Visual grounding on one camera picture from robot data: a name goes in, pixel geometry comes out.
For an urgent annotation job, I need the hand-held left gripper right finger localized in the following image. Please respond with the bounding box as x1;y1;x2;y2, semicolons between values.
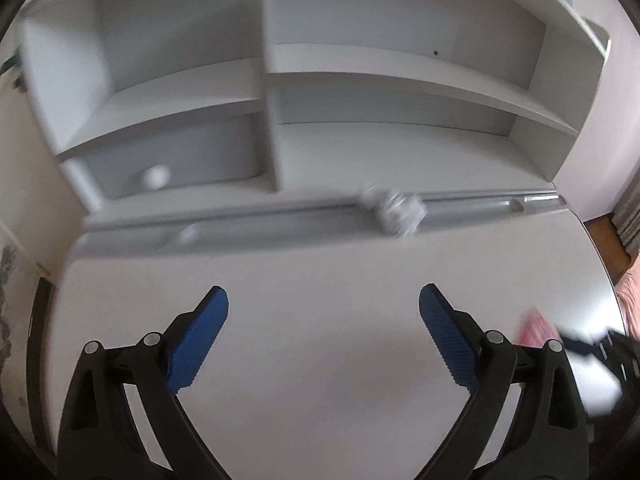
414;283;589;480

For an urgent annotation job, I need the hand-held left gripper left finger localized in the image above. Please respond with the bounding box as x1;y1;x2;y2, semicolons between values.
56;286;230;480

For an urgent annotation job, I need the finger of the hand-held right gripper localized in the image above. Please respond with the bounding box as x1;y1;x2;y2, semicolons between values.
559;328;640;387

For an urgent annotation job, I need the pink paper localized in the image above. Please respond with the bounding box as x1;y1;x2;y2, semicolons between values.
515;306;562;347

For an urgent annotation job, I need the white paper ball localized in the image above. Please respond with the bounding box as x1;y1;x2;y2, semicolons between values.
359;184;425;237

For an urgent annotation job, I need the pink blanket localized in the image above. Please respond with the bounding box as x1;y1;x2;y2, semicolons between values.
616;266;640;339

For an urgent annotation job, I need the grey curtain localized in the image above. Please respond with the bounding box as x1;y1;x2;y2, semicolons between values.
611;174;640;262

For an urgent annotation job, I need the white desk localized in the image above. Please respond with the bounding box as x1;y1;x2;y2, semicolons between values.
47;191;632;480

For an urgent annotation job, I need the grey pencil tray strip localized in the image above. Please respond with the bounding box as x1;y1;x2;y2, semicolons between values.
82;191;569;247

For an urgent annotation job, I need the white shelf unit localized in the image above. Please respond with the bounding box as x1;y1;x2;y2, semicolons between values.
17;0;615;213

